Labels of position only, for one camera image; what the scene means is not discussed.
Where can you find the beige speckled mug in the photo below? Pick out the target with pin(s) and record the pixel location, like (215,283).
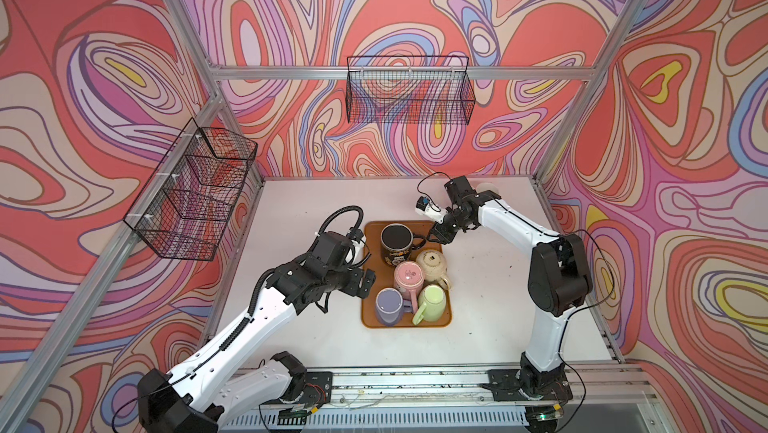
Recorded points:
(434,268)

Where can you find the black wire basket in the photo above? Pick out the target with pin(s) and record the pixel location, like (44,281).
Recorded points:
(200,179)
(409,89)

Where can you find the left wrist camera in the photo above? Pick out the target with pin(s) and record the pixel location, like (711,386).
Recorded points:
(358,249)

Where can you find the pink mug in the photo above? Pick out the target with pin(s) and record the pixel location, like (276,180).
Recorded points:
(409,281)

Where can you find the aluminium mounting rail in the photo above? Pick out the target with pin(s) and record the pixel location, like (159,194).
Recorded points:
(442,385)

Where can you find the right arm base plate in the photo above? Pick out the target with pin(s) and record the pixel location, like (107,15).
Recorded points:
(509,385)

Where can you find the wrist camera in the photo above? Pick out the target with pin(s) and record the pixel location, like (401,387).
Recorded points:
(426,207)
(358,249)

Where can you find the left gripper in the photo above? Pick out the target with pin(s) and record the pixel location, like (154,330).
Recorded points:
(354,287)

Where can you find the black wire basket left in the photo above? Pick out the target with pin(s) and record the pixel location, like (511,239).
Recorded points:
(200,179)

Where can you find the black patterned mug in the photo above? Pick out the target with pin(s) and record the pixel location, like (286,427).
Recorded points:
(398,242)

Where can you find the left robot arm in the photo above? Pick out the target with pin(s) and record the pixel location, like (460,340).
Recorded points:
(206,391)

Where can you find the light green mug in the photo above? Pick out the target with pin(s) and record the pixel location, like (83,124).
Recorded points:
(430,304)

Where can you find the brown wooden tray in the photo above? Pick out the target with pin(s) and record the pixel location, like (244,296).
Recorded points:
(385,276)

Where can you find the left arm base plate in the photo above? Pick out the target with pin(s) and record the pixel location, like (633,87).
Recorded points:
(280,388)

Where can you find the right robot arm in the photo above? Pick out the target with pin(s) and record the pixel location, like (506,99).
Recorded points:
(559,279)

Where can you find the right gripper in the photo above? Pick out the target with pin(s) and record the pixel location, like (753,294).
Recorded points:
(441,234)

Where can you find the light blue mug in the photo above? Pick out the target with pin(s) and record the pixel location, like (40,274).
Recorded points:
(487,186)

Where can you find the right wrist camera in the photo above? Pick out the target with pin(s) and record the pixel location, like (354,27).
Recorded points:
(426,207)

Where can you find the black wire basket back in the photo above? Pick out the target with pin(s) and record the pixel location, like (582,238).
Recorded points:
(409,89)

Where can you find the purple mug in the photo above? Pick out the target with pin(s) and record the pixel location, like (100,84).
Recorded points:
(391,307)

